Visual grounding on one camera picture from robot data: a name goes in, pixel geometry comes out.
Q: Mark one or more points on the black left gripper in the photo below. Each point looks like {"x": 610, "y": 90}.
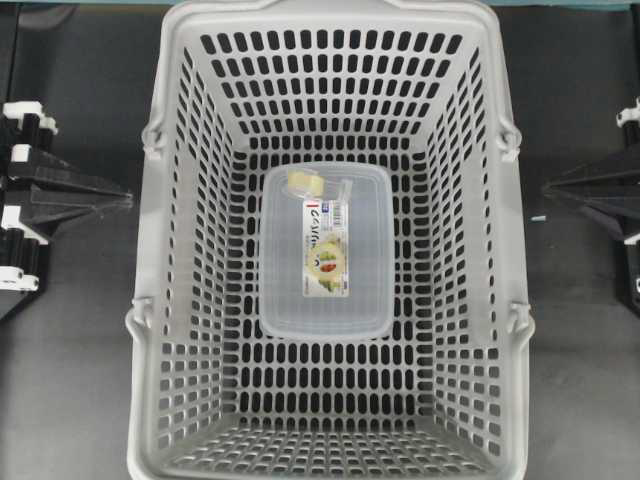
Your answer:
{"x": 25, "y": 251}

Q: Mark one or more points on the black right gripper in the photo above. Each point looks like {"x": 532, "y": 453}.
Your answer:
{"x": 615, "y": 209}

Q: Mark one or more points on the grey plastic shopping basket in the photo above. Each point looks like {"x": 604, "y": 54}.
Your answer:
{"x": 418, "y": 88}

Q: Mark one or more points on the cellophane tape in clear dispenser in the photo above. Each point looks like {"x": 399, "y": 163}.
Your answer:
{"x": 309, "y": 184}

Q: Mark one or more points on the clear plastic food container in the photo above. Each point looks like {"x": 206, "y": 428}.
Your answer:
{"x": 326, "y": 268}

